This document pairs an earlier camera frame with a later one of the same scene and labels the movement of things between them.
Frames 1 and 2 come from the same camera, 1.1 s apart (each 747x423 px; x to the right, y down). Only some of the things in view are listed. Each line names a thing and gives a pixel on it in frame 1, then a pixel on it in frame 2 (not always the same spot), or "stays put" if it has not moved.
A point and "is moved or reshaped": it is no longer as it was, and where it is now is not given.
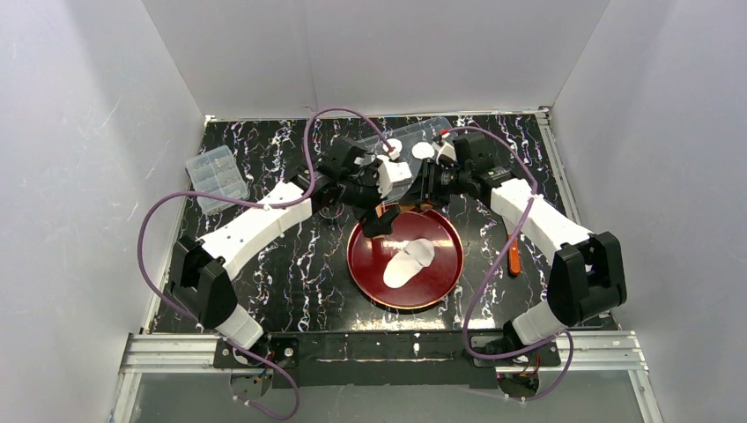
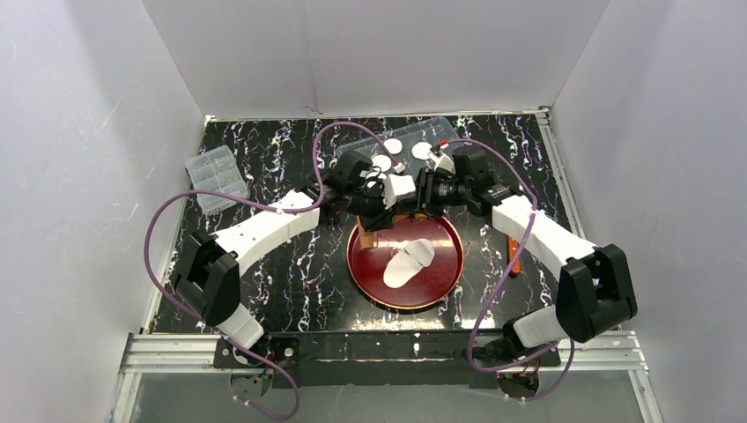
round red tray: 369,256 stays put
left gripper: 373,204 stays put
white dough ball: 417,254 stays put
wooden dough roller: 423,206 is moved or reshaped
